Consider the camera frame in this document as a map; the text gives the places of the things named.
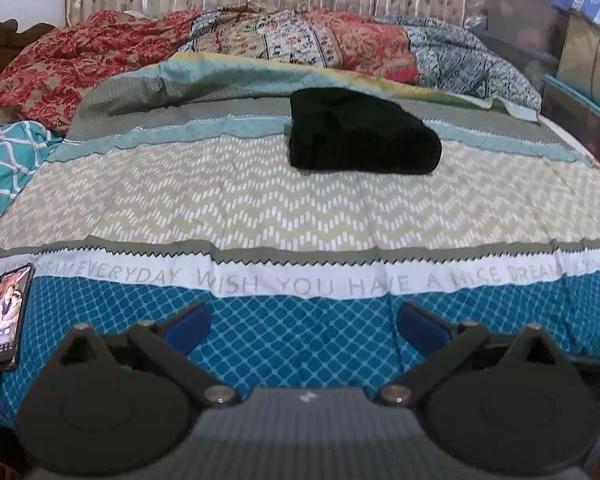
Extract floral patchwork quilt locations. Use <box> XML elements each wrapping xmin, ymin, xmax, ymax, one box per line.
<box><xmin>0</xmin><ymin>5</ymin><xmax>542</xmax><ymax>133</ymax></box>

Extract teal lattice cloth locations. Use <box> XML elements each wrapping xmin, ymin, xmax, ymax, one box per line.
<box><xmin>0</xmin><ymin>120</ymin><xmax>63</xmax><ymax>241</ymax></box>

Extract patterned bed sheet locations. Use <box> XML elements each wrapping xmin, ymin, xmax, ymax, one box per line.
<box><xmin>0</xmin><ymin>52</ymin><xmax>600</xmax><ymax>423</ymax></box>

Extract dark storage bin teal lid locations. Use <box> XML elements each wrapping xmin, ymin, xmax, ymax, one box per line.
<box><xmin>540</xmin><ymin>74</ymin><xmax>600</xmax><ymax>171</ymax></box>

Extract clear storage bin teal lid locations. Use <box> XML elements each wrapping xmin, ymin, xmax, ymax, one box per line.
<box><xmin>482</xmin><ymin>0</ymin><xmax>567</xmax><ymax>81</ymax></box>

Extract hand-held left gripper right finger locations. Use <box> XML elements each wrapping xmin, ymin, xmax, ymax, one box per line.
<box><xmin>377</xmin><ymin>301</ymin><xmax>564</xmax><ymax>407</ymax></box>

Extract cardboard box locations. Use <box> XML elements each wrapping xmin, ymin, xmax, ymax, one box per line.
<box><xmin>557</xmin><ymin>7</ymin><xmax>600</xmax><ymax>117</ymax></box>

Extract black pants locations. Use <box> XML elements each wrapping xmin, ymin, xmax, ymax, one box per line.
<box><xmin>286</xmin><ymin>87</ymin><xmax>443</xmax><ymax>177</ymax></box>

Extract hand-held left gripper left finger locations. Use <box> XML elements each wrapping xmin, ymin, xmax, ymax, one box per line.
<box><xmin>55</xmin><ymin>301</ymin><xmax>242</xmax><ymax>407</ymax></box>

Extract wooden bed frame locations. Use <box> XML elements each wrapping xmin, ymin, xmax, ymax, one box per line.
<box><xmin>0</xmin><ymin>15</ymin><xmax>57</xmax><ymax>93</ymax></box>

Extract smartphone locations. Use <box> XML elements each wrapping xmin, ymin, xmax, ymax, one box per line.
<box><xmin>0</xmin><ymin>262</ymin><xmax>36</xmax><ymax>374</ymax></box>

